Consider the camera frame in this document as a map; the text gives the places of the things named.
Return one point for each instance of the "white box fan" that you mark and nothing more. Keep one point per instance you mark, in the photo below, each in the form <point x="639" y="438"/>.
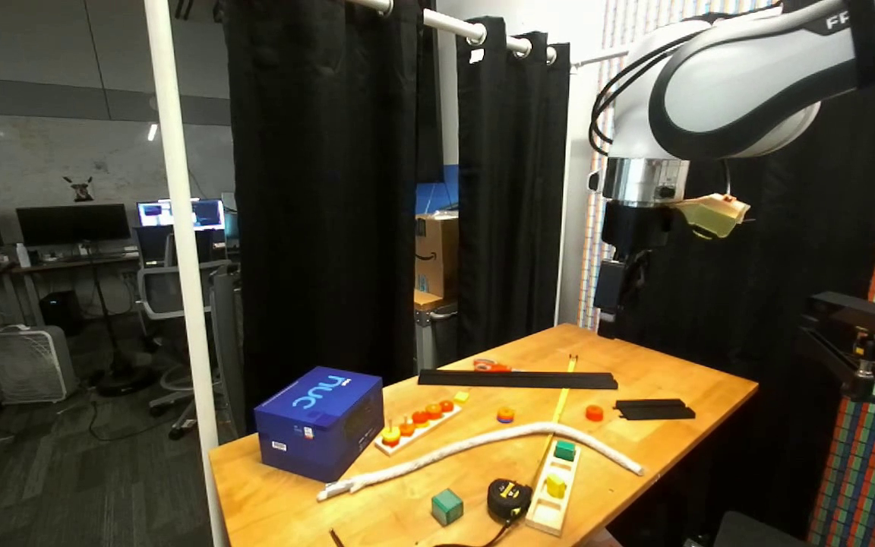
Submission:
<point x="20" y="363"/>

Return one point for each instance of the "large yellow disc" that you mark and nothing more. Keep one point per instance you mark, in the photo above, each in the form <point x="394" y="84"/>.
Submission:
<point x="391" y="435"/>

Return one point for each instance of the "loose green cube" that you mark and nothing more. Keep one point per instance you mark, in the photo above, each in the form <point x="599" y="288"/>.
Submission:
<point x="447" y="504"/>

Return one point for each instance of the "yellowish wrist camera box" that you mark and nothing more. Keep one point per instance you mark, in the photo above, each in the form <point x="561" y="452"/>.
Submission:
<point x="712" y="212"/>

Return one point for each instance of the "orange disc over yellow disc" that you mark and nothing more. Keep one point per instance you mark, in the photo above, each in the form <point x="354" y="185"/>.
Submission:
<point x="421" y="418"/>

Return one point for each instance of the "wide black curtain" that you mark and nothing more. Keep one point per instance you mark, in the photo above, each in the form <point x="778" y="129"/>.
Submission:
<point x="326" y="183"/>

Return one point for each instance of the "narrow black curtain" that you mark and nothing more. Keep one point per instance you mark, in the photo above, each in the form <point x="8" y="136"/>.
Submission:
<point x="508" y="183"/>

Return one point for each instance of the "yellow square sticker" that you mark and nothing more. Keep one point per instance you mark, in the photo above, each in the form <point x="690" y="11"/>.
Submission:
<point x="461" y="396"/>

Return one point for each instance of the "wooden board with blocks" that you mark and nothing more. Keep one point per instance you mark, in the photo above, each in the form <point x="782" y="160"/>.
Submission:
<point x="552" y="511"/>

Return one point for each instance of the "blue cardboard box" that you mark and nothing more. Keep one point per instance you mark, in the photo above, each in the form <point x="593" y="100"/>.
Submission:
<point x="319" y="420"/>

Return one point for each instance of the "long black bar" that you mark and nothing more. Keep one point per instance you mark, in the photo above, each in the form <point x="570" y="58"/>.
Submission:
<point x="517" y="378"/>

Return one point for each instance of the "brown cardboard box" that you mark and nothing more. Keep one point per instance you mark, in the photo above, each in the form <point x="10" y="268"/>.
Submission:
<point x="439" y="253"/>

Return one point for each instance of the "white curtain rod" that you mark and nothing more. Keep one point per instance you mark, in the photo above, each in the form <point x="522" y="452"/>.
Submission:
<point x="456" y="24"/>

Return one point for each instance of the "orange object behind bar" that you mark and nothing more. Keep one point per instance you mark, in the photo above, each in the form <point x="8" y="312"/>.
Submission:
<point x="489" y="366"/>

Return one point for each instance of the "medium orange disc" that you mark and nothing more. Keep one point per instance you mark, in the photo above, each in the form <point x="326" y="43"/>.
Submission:
<point x="405" y="426"/>

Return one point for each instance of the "small light orange disc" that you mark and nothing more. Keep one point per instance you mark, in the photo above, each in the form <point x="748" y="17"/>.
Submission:
<point x="431" y="412"/>

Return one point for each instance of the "wooden board with pegs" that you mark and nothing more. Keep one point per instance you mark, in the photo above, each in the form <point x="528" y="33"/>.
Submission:
<point x="422" y="426"/>

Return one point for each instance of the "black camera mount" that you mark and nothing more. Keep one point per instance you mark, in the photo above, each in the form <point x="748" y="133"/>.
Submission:
<point x="862" y="329"/>

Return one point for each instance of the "office chair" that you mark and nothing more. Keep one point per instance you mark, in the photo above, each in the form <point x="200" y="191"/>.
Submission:
<point x="164" y="306"/>

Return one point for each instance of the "green block on board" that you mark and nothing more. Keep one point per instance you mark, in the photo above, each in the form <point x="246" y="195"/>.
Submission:
<point x="565" y="449"/>

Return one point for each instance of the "dark computer monitor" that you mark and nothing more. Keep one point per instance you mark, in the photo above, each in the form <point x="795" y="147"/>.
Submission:
<point x="74" y="223"/>

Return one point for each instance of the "flat black rectangular holder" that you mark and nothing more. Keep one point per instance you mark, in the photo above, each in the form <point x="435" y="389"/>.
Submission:
<point x="655" y="408"/>

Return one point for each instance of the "yellow block on board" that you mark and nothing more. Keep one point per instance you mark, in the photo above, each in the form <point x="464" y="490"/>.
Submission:
<point x="558" y="487"/>

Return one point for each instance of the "lit computer monitor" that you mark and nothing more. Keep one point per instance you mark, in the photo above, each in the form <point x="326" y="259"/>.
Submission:
<point x="159" y="212"/>

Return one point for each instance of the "dark pen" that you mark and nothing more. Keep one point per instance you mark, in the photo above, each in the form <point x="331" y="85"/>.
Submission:
<point x="334" y="536"/>

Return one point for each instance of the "loose orange round piece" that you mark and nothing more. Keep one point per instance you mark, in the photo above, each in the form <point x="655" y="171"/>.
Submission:
<point x="504" y="415"/>

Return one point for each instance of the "black round device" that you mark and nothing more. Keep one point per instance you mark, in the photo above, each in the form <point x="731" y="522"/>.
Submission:
<point x="508" y="498"/>

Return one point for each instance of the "large orange disc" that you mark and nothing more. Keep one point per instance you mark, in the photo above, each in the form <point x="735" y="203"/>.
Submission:
<point x="593" y="412"/>

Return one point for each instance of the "black backdrop curtain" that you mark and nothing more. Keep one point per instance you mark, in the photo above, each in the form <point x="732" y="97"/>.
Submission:
<point x="791" y="322"/>

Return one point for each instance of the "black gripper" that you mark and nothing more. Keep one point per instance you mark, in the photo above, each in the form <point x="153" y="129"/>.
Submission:
<point x="639" y="232"/>

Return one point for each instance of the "small red-orange disc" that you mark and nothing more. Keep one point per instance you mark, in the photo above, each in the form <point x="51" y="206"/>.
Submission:
<point x="443" y="406"/>

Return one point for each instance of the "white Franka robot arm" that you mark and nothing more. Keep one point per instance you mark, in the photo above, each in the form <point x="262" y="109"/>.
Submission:
<point x="742" y="92"/>

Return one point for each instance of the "white vertical pole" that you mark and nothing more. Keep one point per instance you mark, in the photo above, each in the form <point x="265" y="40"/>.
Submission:
<point x="184" y="253"/>

